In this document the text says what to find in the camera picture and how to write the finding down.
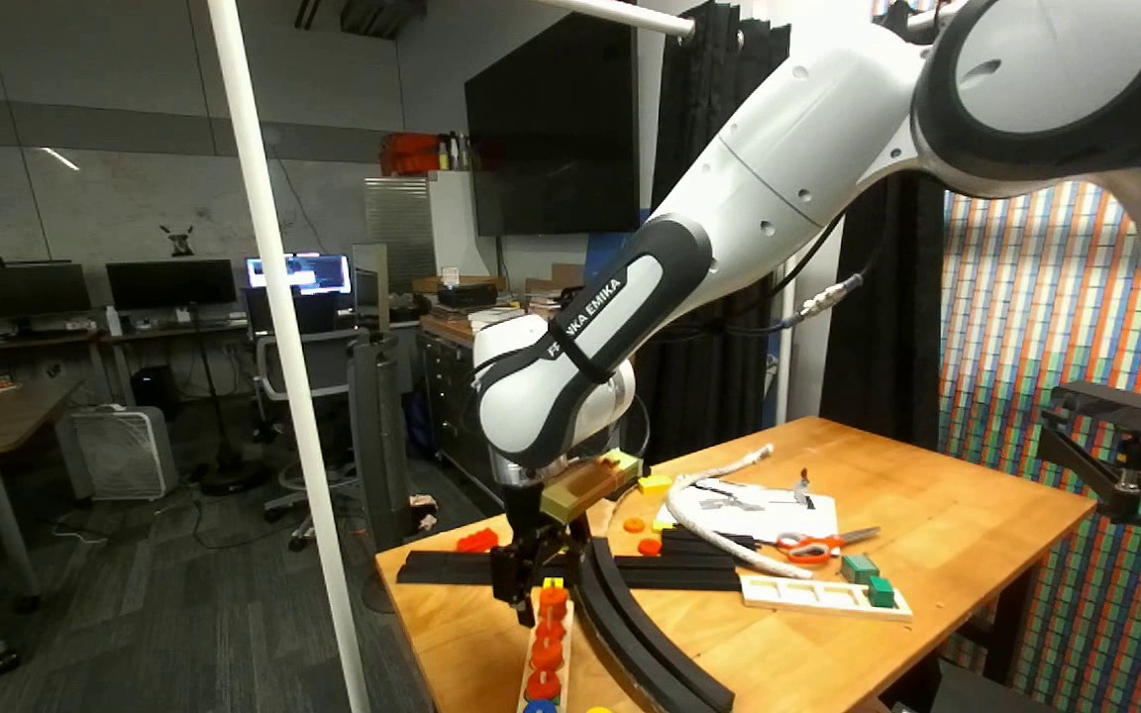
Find red toy brick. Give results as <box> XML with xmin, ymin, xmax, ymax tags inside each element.
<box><xmin>453</xmin><ymin>522</ymin><xmax>503</xmax><ymax>553</ymax></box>

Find short black track piece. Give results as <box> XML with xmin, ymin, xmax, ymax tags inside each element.
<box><xmin>646</xmin><ymin>522</ymin><xmax>745</xmax><ymax>558</ymax></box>

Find white frame pole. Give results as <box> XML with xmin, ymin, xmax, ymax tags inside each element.
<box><xmin>204</xmin><ymin>0</ymin><xmax>374</xmax><ymax>713</ymax></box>

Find white box fan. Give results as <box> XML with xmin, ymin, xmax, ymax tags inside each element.
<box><xmin>57</xmin><ymin>398</ymin><xmax>181</xmax><ymax>506</ymax></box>

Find black computer monitor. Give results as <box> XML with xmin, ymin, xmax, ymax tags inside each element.
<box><xmin>0</xmin><ymin>258</ymin><xmax>95</xmax><ymax>323</ymax></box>
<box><xmin>242</xmin><ymin>250</ymin><xmax>358</xmax><ymax>300</ymax></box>
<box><xmin>105</xmin><ymin>258</ymin><xmax>242</xmax><ymax>312</ymax></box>

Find long straight black track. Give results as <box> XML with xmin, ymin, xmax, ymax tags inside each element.
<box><xmin>391</xmin><ymin>547</ymin><xmax>748</xmax><ymax>592</ymax></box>

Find large black wall screen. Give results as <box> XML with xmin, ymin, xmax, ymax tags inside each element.
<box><xmin>465</xmin><ymin>11</ymin><xmax>641</xmax><ymax>240</ymax></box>

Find white horizontal bar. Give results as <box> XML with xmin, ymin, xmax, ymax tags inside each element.
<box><xmin>535</xmin><ymin>0</ymin><xmax>701</xmax><ymax>39</ymax></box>

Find curved black track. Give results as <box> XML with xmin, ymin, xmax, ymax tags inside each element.
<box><xmin>565</xmin><ymin>532</ymin><xmax>737</xmax><ymax>713</ymax></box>

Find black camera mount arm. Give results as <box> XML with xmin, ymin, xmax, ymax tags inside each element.
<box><xmin>1038</xmin><ymin>378</ymin><xmax>1141</xmax><ymax>526</ymax></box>

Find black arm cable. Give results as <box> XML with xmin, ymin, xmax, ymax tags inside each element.
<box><xmin>765</xmin><ymin>215</ymin><xmax>873</xmax><ymax>331</ymax></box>

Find grey upright panel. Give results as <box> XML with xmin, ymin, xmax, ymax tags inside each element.
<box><xmin>345</xmin><ymin>319</ymin><xmax>422</xmax><ymax>550</ymax></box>

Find orange handled scissors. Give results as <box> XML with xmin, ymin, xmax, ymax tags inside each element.
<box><xmin>727</xmin><ymin>522</ymin><xmax>885</xmax><ymax>574</ymax></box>

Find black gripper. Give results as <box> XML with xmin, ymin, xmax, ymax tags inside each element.
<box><xmin>486</xmin><ymin>485</ymin><xmax>596</xmax><ymax>627</ymax></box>

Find red storage box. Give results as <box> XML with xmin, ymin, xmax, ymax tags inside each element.
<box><xmin>379</xmin><ymin>131</ymin><xmax>444</xmax><ymax>176</ymax></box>

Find workbench drawer cabinet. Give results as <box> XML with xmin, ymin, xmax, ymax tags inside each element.
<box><xmin>418</xmin><ymin>312</ymin><xmax>495</xmax><ymax>512</ymax></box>

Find white paper sheet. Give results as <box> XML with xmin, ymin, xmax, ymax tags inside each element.
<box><xmin>695</xmin><ymin>480</ymin><xmax>843</xmax><ymax>574</ymax></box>

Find black curtain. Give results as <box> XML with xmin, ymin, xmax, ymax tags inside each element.
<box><xmin>822</xmin><ymin>0</ymin><xmax>958</xmax><ymax>452</ymax></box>
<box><xmin>628</xmin><ymin>0</ymin><xmax>798</xmax><ymax>466</ymax></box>

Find wooden peg rack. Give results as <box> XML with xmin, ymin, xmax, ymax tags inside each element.
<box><xmin>514</xmin><ymin>574</ymin><xmax>580</xmax><ymax>713</ymax></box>

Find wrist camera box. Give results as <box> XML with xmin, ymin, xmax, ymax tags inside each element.
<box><xmin>540</xmin><ymin>442</ymin><xmax>646</xmax><ymax>526</ymax></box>

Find white rope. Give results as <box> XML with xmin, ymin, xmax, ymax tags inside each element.
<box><xmin>661</xmin><ymin>442</ymin><xmax>782</xmax><ymax>574</ymax></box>

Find colourful patterned backdrop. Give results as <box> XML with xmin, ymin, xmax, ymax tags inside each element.
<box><xmin>941</xmin><ymin>172</ymin><xmax>1141</xmax><ymax>713</ymax></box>

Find white cabinet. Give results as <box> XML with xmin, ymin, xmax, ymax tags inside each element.
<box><xmin>359</xmin><ymin>171</ymin><xmax>495</xmax><ymax>287</ymax></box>

